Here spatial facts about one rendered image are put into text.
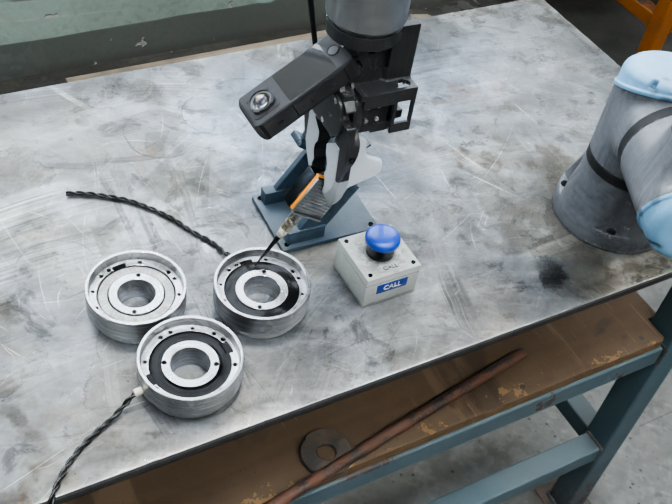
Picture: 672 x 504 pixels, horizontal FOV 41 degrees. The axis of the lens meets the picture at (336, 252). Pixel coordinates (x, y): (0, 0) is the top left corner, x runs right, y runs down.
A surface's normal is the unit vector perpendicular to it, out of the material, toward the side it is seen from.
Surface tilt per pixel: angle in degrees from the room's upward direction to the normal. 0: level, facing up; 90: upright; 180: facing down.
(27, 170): 0
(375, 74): 90
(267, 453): 0
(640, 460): 0
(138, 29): 90
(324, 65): 32
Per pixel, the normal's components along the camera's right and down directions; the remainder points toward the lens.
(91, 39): 0.47, 0.67
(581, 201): -0.78, 0.06
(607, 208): -0.46, 0.33
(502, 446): 0.13, -0.69
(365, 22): -0.05, 0.72
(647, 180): -0.95, -0.21
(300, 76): -0.35, -0.44
